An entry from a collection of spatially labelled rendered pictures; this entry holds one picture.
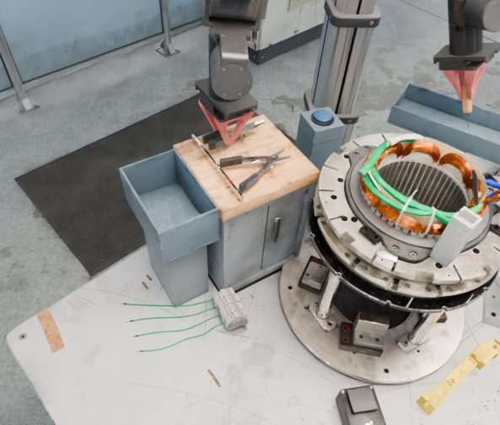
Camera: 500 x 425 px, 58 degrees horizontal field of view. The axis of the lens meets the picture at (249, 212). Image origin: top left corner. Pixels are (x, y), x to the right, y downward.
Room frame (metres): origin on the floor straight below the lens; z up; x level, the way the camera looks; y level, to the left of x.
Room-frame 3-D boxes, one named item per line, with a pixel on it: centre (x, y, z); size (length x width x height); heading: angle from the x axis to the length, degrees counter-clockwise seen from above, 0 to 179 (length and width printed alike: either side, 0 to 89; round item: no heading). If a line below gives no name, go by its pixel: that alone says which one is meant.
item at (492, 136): (0.79, -0.42, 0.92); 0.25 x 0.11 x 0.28; 62
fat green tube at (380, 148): (0.55, -0.21, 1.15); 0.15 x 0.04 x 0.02; 130
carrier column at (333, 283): (0.44, -0.16, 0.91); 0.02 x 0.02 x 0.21
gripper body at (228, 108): (0.63, 0.05, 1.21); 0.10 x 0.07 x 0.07; 37
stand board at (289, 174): (0.61, 0.01, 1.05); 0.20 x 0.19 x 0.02; 125
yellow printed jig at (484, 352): (0.35, -0.43, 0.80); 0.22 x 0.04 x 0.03; 129
